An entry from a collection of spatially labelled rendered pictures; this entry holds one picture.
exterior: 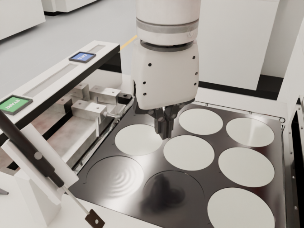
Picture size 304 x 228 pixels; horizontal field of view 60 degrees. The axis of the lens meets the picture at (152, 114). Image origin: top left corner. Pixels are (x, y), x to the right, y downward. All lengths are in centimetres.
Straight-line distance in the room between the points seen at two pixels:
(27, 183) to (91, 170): 21
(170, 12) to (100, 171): 30
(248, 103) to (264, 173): 38
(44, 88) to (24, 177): 38
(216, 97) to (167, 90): 48
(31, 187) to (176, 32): 24
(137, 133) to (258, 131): 26
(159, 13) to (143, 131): 31
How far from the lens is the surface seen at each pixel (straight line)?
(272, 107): 87
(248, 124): 63
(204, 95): 87
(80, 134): 62
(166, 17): 33
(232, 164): 52
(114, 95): 69
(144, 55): 36
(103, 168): 50
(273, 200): 49
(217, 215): 45
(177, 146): 54
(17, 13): 422
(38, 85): 68
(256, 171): 52
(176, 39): 34
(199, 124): 60
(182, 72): 39
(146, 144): 54
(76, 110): 66
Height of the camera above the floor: 126
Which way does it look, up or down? 35 degrees down
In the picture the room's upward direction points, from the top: straight up
